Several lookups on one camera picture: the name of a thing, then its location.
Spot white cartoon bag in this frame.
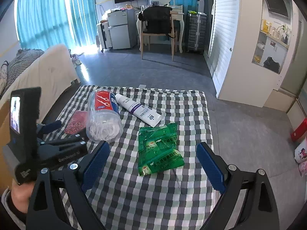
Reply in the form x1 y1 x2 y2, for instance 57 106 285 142
294 138 307 163

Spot cardboard box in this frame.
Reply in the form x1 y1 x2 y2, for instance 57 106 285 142
0 100 12 194

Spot white vanity desk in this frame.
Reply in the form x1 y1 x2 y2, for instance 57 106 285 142
136 4 185 53

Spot wooden chair with black bag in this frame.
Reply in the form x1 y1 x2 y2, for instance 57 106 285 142
138 6 178 60

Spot white purple cream tube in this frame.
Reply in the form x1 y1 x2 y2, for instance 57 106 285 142
116 94 162 127

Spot floral pillow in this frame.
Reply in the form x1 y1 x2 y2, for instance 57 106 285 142
0 61 9 97

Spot person left hand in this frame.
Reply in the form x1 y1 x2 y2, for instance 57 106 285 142
11 180 35 214

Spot dark drawer tower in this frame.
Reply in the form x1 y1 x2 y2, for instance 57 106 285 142
185 10 207 53

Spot silver mini fridge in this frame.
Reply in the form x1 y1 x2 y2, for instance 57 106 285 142
107 9 137 50

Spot clear cotton swab jar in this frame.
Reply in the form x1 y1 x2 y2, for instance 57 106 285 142
86 88 123 143

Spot green snack packet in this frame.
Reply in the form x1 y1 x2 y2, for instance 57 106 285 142
138 122 185 176

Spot black range hood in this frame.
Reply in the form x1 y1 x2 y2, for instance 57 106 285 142
265 0 292 20

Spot blue curtains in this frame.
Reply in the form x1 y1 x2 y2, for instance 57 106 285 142
15 0 98 50

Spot red patterned card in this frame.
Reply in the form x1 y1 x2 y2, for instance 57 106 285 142
64 111 87 135

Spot grey checked blanket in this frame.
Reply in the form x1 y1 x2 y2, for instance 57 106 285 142
4 49 44 91

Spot red fire extinguisher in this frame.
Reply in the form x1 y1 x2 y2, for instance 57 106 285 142
290 118 307 142

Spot white louvered wardrobe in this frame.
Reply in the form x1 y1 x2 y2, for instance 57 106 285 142
206 0 300 111

